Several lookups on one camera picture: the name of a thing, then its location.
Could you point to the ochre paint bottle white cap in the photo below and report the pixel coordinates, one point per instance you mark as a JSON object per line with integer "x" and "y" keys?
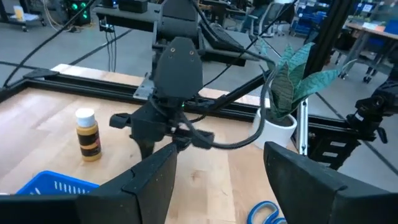
{"x": 88, "y": 140}

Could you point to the computer with green lights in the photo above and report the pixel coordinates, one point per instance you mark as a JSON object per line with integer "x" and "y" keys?
{"x": 77, "y": 12}

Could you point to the blue plastic tray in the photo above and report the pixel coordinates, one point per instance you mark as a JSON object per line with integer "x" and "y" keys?
{"x": 46, "y": 183}

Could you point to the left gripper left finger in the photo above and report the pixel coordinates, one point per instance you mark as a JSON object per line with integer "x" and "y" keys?
{"x": 146, "y": 199}

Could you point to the blue storage bins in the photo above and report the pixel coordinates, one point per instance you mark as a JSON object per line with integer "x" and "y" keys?
{"x": 303, "y": 25}

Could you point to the wooden desk with clutter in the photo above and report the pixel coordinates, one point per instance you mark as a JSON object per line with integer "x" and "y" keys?
{"x": 373, "y": 29}

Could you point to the grey office chair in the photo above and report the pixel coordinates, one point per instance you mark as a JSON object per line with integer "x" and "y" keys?
{"x": 270, "y": 15}

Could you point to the black metal table frame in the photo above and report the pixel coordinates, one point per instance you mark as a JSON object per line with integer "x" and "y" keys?
{"x": 77, "y": 85}

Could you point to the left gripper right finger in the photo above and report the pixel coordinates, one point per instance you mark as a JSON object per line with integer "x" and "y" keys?
{"x": 311, "y": 199}

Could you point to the green plant in white pot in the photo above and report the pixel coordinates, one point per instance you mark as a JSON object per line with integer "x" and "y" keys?
{"x": 273, "y": 133}

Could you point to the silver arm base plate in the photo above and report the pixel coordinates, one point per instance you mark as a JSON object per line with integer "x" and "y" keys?
{"x": 144, "y": 91}

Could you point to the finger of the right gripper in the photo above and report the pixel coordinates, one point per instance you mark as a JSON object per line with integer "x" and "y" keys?
{"x": 146, "y": 148}
{"x": 183, "y": 145}

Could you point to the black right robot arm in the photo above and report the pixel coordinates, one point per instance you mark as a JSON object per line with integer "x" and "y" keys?
{"x": 178, "y": 68}

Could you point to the silver aluminium post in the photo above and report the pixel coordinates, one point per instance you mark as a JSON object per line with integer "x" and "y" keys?
{"x": 302, "y": 130}

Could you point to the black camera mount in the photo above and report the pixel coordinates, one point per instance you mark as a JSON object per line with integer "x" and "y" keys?
{"x": 367, "y": 118}

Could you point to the small rolling cart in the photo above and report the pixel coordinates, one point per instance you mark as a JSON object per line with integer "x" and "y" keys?
{"x": 28, "y": 17}

